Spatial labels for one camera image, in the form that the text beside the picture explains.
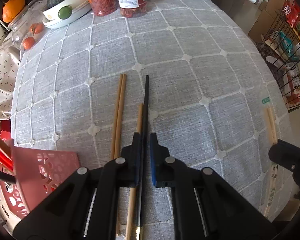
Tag short light wooden chopstick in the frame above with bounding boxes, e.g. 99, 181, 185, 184
124, 103, 144, 240

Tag disposable chopsticks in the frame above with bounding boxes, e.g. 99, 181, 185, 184
262, 96, 279, 218

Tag black chopstick gold tip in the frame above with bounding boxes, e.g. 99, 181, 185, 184
136, 75, 149, 239

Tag pink perforated utensil holder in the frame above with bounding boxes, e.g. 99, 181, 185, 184
0, 140, 80, 219

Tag grey checked tablecloth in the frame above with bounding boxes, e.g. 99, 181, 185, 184
11, 0, 294, 240

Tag floral patterned cloth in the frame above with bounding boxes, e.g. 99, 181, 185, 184
0, 47, 20, 120

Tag small orange in jar lower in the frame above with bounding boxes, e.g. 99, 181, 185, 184
21, 36, 36, 50

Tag small orange in jar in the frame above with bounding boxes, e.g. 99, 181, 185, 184
21, 36, 36, 50
29, 23, 44, 35

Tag small orange in jar upper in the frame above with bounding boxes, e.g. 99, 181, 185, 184
29, 23, 44, 35

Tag clear glass jar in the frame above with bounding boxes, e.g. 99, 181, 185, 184
10, 9, 47, 52

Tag green round fruit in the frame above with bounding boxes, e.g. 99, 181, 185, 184
58, 5, 72, 20

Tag white ceramic bowl stack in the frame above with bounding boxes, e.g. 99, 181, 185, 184
42, 0, 91, 29

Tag large orange citrus fruit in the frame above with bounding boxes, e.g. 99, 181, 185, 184
2, 0, 25, 23

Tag black wire rack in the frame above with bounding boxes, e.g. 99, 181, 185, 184
257, 0, 300, 111

